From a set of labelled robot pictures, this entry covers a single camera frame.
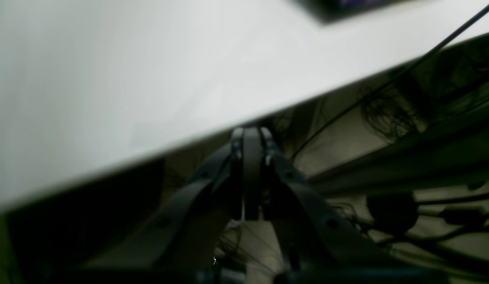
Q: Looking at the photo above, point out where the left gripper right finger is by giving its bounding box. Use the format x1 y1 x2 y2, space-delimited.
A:
260 128 407 284

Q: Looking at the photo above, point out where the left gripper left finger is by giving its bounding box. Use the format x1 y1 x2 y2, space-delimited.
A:
82 127 262 284

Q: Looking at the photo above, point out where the dark navy T-shirt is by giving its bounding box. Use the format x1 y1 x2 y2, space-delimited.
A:
291 0 407 24

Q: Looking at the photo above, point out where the tangled black cable pile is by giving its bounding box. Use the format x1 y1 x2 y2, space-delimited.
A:
361 85 428 142

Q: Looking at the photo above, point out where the thin black diagonal cable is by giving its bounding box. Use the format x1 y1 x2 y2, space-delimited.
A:
290 0 489 162

